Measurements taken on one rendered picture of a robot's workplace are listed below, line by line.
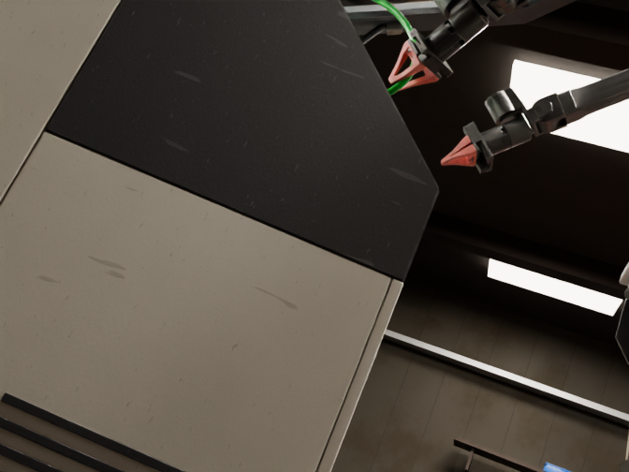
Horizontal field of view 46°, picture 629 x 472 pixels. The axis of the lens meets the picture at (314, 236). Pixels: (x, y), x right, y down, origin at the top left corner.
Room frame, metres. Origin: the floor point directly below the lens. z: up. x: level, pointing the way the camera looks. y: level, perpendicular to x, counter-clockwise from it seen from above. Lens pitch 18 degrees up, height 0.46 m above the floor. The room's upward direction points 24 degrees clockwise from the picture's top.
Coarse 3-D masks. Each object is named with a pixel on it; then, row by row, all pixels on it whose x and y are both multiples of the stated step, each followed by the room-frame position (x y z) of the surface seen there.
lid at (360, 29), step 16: (352, 0) 1.63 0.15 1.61; (368, 0) 1.63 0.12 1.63; (400, 0) 1.64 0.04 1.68; (416, 0) 1.64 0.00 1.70; (432, 0) 1.64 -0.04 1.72; (544, 0) 1.64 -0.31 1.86; (560, 0) 1.64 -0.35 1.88; (576, 0) 1.64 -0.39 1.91; (352, 16) 1.68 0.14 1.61; (368, 16) 1.68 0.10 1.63; (384, 16) 1.68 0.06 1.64; (416, 16) 1.69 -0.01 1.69; (432, 16) 1.69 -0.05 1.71; (512, 16) 1.70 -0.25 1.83; (528, 16) 1.71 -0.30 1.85; (368, 32) 1.75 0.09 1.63; (384, 32) 1.75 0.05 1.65; (400, 32) 1.72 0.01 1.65
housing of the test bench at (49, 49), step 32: (0, 0) 1.07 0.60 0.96; (32, 0) 1.07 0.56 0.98; (64, 0) 1.07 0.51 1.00; (96, 0) 1.06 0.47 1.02; (0, 32) 1.07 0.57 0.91; (32, 32) 1.07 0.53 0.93; (64, 32) 1.06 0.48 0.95; (96, 32) 1.06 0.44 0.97; (0, 64) 1.07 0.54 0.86; (32, 64) 1.06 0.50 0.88; (64, 64) 1.06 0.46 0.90; (0, 96) 1.07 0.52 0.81; (32, 96) 1.06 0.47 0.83; (64, 96) 1.07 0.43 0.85; (0, 128) 1.06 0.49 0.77; (32, 128) 1.06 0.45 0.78; (0, 160) 1.06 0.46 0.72; (0, 192) 1.06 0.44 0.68
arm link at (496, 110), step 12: (492, 96) 1.46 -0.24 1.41; (504, 96) 1.45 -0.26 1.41; (516, 96) 1.44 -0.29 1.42; (492, 108) 1.46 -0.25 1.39; (504, 108) 1.45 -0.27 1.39; (516, 108) 1.44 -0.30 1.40; (540, 108) 1.39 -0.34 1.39; (552, 108) 1.39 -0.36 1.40; (528, 120) 1.44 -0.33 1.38; (540, 120) 1.40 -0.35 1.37; (540, 132) 1.47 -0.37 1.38
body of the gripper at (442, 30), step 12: (444, 24) 1.17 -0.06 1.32; (420, 36) 1.19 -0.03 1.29; (432, 36) 1.18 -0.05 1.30; (444, 36) 1.17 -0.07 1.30; (456, 36) 1.16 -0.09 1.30; (420, 48) 1.17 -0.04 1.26; (432, 48) 1.19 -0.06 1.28; (444, 48) 1.18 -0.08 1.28; (456, 48) 1.18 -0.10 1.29; (444, 60) 1.20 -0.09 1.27; (444, 72) 1.24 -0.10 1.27
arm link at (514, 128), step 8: (512, 112) 1.45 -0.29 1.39; (520, 112) 1.44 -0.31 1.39; (504, 120) 1.46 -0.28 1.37; (512, 120) 1.45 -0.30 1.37; (520, 120) 1.44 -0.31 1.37; (504, 128) 1.45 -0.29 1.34; (512, 128) 1.44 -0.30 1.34; (520, 128) 1.43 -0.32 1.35; (528, 128) 1.43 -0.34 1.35; (512, 136) 1.44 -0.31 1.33; (520, 136) 1.44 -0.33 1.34; (528, 136) 1.44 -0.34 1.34; (512, 144) 1.46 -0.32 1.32
